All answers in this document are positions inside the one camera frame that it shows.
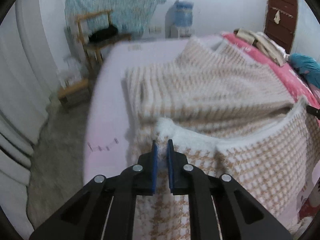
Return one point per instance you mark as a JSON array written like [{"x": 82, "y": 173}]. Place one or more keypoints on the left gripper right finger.
[{"x": 219, "y": 207}]

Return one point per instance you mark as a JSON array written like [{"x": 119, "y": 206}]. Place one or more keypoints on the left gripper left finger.
[{"x": 105, "y": 207}]

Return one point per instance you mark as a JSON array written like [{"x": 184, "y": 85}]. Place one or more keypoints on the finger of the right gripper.
[{"x": 313, "y": 111}]

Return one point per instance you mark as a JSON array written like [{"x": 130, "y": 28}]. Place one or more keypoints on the beige white houndstooth coat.
[{"x": 227, "y": 115}]

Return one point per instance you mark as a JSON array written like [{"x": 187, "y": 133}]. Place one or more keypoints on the beige and white clothes pile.
[{"x": 264, "y": 44}]

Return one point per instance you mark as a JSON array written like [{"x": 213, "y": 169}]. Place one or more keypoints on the teal fleece garment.
[{"x": 307, "y": 67}]

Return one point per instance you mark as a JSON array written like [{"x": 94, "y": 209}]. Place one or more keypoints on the lilac printed bed sheet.
[{"x": 111, "y": 126}]

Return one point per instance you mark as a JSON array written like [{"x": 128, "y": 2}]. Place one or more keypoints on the pink floral fleece blanket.
[{"x": 296, "y": 88}]

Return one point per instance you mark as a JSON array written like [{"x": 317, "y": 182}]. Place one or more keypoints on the dark red wooden door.
[{"x": 281, "y": 21}]

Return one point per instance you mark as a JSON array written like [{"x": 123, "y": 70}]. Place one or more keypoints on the small wooden stool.
[{"x": 64, "y": 94}]

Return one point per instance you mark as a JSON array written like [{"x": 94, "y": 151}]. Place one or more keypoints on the white plastic bags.
[{"x": 71, "y": 73}]

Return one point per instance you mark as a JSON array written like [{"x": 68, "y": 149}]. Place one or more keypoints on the white curtain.
[{"x": 28, "y": 78}]

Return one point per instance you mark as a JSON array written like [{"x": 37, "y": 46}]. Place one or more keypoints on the white water dispenser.
[{"x": 178, "y": 32}]

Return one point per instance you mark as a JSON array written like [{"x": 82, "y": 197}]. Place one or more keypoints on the black garment on chair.
[{"x": 103, "y": 34}]

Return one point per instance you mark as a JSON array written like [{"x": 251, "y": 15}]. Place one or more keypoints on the wooden armchair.
[{"x": 92, "y": 51}]

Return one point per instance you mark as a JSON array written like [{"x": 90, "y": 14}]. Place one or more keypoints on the turquoise floral hanging cloth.
[{"x": 132, "y": 16}]

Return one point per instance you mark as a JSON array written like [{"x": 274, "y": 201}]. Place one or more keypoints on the wall power socket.
[{"x": 155, "y": 29}]

